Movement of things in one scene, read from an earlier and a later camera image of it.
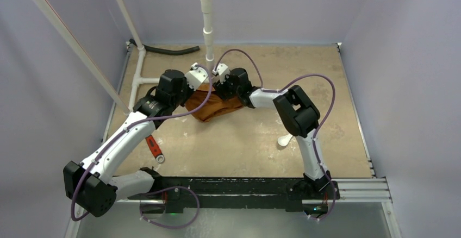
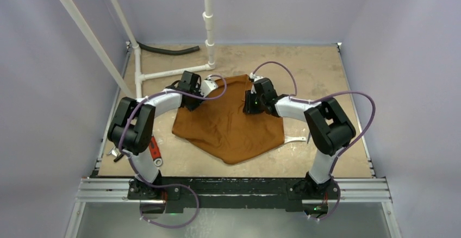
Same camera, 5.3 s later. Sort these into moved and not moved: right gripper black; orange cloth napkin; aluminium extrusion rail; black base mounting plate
Moved: orange cloth napkin; right gripper black
Not moved: aluminium extrusion rail; black base mounting plate
